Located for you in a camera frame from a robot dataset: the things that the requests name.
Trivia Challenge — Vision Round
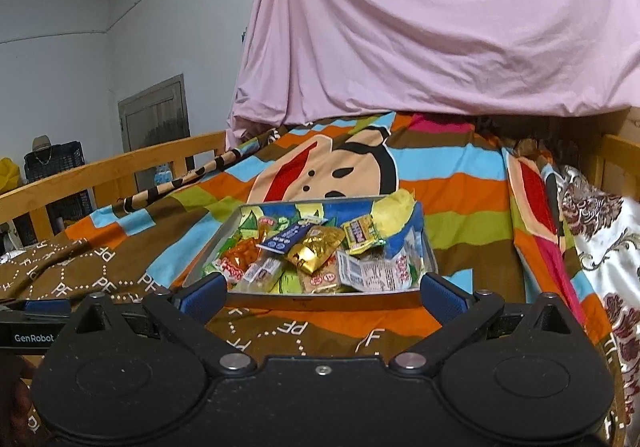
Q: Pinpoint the brown lettered quilt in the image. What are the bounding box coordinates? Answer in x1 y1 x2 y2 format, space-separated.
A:
0 227 628 447

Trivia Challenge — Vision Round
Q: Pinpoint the rice cracker packet red print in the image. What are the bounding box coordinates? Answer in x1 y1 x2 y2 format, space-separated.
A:
297 261 344 295

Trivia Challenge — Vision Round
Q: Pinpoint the tan black striped cloth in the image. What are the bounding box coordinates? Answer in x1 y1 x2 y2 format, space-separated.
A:
117 149 241 212

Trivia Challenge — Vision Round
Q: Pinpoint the long blue snack packet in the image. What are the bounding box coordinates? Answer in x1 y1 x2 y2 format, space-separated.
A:
257 219 313 253

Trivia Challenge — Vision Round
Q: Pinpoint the yellow bag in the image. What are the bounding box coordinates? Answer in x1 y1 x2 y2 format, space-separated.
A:
0 158 21 192

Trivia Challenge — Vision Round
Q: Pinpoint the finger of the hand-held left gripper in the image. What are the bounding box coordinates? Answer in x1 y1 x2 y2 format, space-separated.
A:
22 299 72 320

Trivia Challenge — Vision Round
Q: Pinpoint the straw hat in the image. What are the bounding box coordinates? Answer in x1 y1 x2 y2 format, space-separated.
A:
31 136 54 166

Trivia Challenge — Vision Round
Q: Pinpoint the colourful striped cartoon blanket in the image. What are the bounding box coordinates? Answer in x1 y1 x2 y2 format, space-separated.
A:
65 112 616 343

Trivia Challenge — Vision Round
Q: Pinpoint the pink bed sheet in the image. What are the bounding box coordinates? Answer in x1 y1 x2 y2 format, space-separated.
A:
225 0 640 150

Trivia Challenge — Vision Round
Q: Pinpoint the white floral satin cloth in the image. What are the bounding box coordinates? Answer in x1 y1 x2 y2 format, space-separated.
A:
550 162 640 428

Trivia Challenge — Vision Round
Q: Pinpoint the metal tin box dinosaur drawing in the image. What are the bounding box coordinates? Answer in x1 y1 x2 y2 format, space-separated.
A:
182 194 438 310

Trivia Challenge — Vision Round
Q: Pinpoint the orange snack packet red print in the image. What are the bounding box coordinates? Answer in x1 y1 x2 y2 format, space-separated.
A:
202 239 261 283

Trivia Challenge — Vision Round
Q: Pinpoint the gold foil snack packet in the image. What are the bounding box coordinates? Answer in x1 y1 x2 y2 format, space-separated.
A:
287 226 346 275

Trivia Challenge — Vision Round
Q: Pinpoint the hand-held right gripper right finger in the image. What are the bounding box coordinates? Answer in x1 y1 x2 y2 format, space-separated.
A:
390 272 583 375

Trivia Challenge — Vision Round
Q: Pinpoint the clear yellow-edged candy packet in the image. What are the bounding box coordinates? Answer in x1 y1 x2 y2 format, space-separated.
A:
342 216 387 255

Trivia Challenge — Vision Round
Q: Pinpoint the wooden bed frame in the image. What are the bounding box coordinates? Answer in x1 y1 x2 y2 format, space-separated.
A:
0 107 640 248

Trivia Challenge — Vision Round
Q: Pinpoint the grey wooden door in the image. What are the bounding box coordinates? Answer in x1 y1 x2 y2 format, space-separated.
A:
118 73 191 162

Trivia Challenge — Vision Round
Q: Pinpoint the black plastic crate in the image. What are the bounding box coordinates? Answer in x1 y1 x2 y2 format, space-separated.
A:
24 141 83 184

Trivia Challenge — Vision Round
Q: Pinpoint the clear packet pale snack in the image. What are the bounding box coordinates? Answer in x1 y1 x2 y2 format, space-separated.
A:
235 257 284 293

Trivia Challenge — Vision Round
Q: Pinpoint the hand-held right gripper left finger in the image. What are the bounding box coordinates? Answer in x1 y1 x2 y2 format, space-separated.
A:
60 272 257 375

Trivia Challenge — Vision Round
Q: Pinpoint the white snack packet green print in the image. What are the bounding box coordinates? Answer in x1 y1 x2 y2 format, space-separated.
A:
337 247 418 293

